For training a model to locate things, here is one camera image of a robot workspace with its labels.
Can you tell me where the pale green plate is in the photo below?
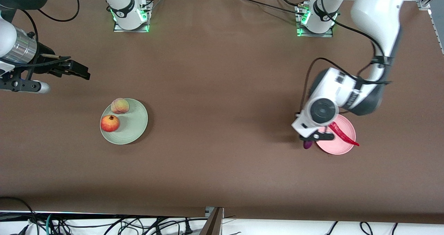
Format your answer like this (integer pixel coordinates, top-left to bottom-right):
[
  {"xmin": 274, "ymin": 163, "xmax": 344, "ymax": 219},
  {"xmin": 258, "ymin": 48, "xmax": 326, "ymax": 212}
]
[{"xmin": 100, "ymin": 98, "xmax": 148, "ymax": 145}]

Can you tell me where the red chili pepper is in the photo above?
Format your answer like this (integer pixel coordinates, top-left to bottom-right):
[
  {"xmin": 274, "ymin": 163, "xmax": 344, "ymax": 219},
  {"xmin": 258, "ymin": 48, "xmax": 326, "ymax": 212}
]
[{"xmin": 328, "ymin": 121, "xmax": 360, "ymax": 147}]

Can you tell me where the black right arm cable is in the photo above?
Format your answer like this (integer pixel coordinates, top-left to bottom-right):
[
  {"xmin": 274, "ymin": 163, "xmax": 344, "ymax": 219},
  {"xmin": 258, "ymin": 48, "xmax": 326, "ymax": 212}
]
[{"xmin": 21, "ymin": 0, "xmax": 80, "ymax": 41}]

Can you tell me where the pink plate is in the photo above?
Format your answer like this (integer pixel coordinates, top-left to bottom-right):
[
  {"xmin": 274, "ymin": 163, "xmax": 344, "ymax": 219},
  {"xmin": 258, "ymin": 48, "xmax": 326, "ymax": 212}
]
[{"xmin": 315, "ymin": 114, "xmax": 356, "ymax": 155}]

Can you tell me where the wooden post with bracket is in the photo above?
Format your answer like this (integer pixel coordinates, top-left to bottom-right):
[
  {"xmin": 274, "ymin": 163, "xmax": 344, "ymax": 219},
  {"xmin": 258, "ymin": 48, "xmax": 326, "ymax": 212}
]
[{"xmin": 199, "ymin": 207, "xmax": 225, "ymax": 235}]

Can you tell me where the black cable across cover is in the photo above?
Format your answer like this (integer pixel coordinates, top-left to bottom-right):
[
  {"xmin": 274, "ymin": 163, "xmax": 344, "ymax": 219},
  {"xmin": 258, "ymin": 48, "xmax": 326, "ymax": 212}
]
[{"xmin": 236, "ymin": 0, "xmax": 308, "ymax": 17}]

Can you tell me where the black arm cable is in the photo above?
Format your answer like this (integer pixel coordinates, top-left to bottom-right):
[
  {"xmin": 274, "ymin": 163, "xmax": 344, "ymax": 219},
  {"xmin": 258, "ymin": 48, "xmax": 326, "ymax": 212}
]
[
  {"xmin": 298, "ymin": 0, "xmax": 393, "ymax": 115},
  {"xmin": 21, "ymin": 0, "xmax": 80, "ymax": 41}
]

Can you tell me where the brown table cover sheet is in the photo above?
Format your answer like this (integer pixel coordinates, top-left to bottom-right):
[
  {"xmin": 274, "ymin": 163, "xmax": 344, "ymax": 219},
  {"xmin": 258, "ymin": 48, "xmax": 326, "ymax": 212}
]
[{"xmin": 0, "ymin": 0, "xmax": 444, "ymax": 225}]

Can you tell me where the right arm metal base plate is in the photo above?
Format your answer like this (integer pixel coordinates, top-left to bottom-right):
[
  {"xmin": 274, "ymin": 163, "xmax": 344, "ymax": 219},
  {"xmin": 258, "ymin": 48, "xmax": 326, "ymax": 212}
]
[{"xmin": 113, "ymin": 0, "xmax": 152, "ymax": 33}]

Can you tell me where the black looped floor cable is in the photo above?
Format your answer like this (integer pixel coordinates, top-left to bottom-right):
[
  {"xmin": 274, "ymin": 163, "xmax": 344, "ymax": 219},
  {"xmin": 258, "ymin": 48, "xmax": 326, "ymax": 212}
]
[{"xmin": 0, "ymin": 196, "xmax": 40, "ymax": 235}]

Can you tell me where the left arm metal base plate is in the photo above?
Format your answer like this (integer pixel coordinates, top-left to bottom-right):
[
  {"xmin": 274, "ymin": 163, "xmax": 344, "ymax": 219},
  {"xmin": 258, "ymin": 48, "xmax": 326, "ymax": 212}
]
[{"xmin": 295, "ymin": 3, "xmax": 334, "ymax": 38}]

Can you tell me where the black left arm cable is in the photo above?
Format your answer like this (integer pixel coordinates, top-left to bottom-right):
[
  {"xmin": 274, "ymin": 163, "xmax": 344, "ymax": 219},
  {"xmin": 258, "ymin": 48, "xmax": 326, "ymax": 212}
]
[{"xmin": 298, "ymin": 0, "xmax": 393, "ymax": 115}]

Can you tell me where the aluminium frame rail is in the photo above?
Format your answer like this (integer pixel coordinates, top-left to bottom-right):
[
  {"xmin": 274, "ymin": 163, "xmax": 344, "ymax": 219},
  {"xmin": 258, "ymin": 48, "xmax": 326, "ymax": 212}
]
[{"xmin": 418, "ymin": 0, "xmax": 444, "ymax": 55}]

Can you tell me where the red pomegranate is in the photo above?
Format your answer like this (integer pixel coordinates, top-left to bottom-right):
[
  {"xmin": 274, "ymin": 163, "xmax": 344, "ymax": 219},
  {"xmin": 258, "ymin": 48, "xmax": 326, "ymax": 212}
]
[{"xmin": 101, "ymin": 115, "xmax": 120, "ymax": 133}]

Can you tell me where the pale pink peach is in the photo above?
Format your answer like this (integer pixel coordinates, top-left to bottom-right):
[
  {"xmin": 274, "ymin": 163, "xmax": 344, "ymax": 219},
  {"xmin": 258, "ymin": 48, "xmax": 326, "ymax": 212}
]
[{"xmin": 111, "ymin": 98, "xmax": 130, "ymax": 115}]

